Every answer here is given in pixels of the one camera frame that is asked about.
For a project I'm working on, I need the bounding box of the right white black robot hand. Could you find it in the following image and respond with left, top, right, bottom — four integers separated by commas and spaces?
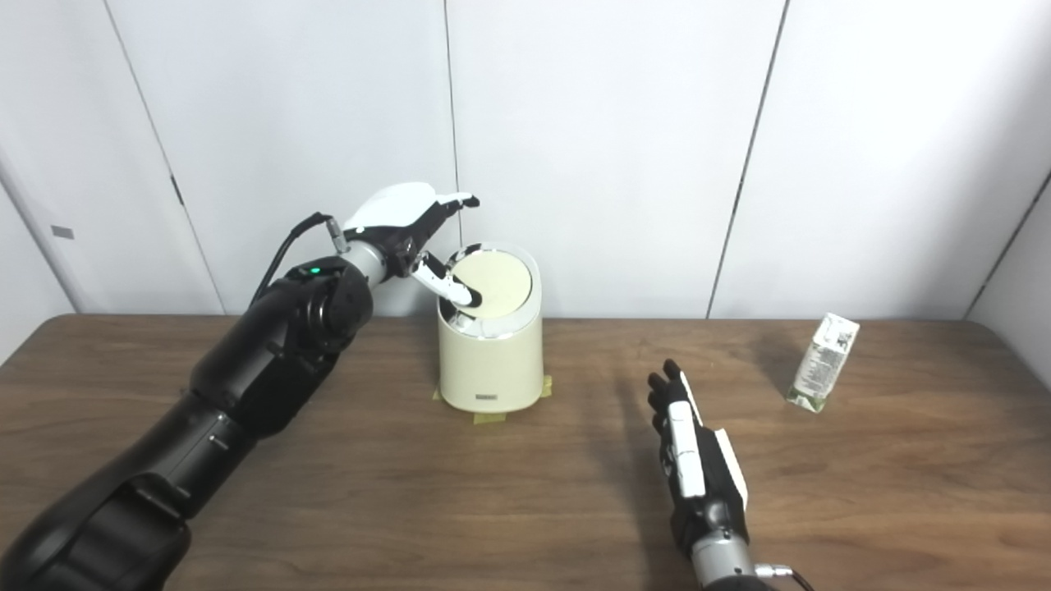
647, 359, 750, 559

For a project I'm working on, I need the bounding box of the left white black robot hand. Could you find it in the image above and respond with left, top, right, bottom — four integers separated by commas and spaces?
341, 182, 484, 309

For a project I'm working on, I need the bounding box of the cream round bin lid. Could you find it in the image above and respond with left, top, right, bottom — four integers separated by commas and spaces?
447, 250, 533, 318

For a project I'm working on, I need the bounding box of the white green milk carton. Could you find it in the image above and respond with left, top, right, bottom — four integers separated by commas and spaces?
786, 313, 861, 413

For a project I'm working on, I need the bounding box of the cream-colored bin body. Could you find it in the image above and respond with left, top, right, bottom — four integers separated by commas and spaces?
435, 242, 544, 414

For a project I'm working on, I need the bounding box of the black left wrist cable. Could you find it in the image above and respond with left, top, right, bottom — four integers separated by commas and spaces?
249, 212, 347, 309

